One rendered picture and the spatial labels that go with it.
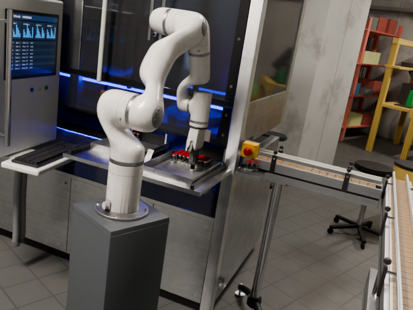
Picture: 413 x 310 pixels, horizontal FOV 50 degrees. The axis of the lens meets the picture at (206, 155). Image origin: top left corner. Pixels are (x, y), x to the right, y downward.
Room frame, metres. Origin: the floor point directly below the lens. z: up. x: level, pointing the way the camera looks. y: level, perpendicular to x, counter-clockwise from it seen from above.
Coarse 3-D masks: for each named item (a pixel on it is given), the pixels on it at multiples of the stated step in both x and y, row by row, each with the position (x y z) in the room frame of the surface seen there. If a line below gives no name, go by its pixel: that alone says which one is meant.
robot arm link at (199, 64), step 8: (192, 56) 1.83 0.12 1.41; (200, 56) 1.82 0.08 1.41; (208, 56) 1.84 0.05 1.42; (192, 64) 1.84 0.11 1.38; (200, 64) 1.83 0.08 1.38; (208, 64) 1.86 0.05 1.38; (192, 72) 1.85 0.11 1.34; (200, 72) 1.84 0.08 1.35; (208, 72) 1.87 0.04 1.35; (184, 80) 1.90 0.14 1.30; (192, 80) 1.87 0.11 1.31; (200, 80) 1.86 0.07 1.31; (208, 80) 1.88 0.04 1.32; (184, 88) 1.91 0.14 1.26; (176, 96) 1.95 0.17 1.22; (184, 96) 1.95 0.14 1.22; (184, 104) 1.94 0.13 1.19
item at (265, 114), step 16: (80, 0) 2.40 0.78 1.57; (304, 0) 2.93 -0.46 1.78; (80, 16) 2.40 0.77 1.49; (80, 32) 2.40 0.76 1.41; (80, 48) 2.40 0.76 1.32; (80, 64) 2.41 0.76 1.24; (112, 80) 2.32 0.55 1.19; (128, 80) 2.29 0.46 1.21; (288, 80) 2.93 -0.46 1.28; (192, 96) 2.16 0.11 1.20; (272, 96) 2.57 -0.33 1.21; (256, 112) 2.28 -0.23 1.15; (272, 112) 2.65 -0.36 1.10; (256, 128) 2.34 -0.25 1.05; (272, 128) 2.73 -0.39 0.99
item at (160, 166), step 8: (168, 152) 2.09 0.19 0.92; (152, 160) 1.93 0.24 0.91; (160, 160) 2.01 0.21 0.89; (168, 160) 2.06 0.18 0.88; (144, 168) 1.82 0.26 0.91; (152, 168) 1.80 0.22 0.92; (160, 168) 1.92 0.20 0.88; (168, 168) 1.94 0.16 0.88; (176, 168) 1.96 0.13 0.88; (184, 168) 1.97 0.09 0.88; (160, 176) 1.79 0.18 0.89; (168, 176) 1.78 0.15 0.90; (176, 176) 1.76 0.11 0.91; (184, 176) 1.86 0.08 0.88; (192, 176) 1.88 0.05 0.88; (200, 176) 1.82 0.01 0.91; (184, 184) 1.75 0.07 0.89
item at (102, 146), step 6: (90, 144) 2.05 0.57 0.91; (96, 144) 2.04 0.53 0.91; (102, 144) 2.13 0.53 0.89; (108, 144) 2.18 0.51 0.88; (144, 144) 2.28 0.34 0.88; (150, 144) 2.30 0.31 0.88; (168, 144) 2.27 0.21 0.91; (96, 150) 2.03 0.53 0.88; (102, 150) 2.02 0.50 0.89; (108, 150) 2.01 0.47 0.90; (156, 150) 2.14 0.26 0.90
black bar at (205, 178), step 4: (224, 164) 2.07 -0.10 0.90; (216, 168) 1.99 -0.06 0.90; (220, 168) 2.00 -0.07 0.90; (224, 168) 2.06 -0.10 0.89; (212, 172) 1.92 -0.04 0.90; (216, 172) 1.95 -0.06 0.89; (204, 176) 1.85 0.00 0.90; (208, 176) 1.86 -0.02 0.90; (212, 176) 1.90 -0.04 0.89; (200, 180) 1.78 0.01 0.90; (204, 180) 1.81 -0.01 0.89; (192, 184) 1.72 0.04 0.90; (196, 184) 1.73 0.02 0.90; (200, 184) 1.77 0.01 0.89; (192, 188) 1.71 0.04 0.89
